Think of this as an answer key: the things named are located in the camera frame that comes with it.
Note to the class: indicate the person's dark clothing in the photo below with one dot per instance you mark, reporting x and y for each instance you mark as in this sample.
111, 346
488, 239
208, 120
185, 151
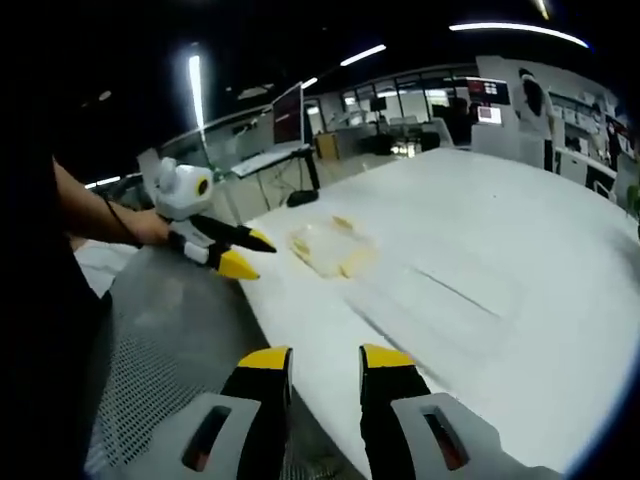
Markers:
45, 325

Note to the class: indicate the small bright monitor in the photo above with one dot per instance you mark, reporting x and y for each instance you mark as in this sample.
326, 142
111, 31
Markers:
488, 114

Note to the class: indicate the wall screen with red picture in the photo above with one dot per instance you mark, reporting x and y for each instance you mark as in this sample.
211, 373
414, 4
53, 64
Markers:
487, 91

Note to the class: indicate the cardboard box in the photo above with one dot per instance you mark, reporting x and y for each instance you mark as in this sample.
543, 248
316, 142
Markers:
327, 146

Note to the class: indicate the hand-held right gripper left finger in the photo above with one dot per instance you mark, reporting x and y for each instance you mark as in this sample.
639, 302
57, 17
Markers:
260, 400

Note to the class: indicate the white cloth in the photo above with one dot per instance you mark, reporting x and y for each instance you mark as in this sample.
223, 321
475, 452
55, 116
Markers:
102, 267

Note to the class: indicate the person's left hand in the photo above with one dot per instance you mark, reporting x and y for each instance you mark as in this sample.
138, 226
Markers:
152, 227

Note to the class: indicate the grey perforated mesh chair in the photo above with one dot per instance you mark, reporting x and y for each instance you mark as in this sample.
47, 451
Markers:
180, 340

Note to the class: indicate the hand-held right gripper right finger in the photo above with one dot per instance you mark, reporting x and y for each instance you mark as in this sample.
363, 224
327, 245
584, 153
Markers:
395, 395

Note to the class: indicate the long ceiling light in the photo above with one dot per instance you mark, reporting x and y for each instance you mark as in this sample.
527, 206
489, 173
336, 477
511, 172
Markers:
196, 90
520, 29
363, 55

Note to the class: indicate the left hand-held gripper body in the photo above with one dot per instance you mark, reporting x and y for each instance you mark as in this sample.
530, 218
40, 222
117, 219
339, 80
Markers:
180, 192

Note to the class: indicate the computer monitor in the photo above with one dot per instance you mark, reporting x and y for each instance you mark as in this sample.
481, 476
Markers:
288, 115

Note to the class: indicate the white desk with black legs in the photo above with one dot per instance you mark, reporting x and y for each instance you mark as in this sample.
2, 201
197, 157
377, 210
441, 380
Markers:
272, 159

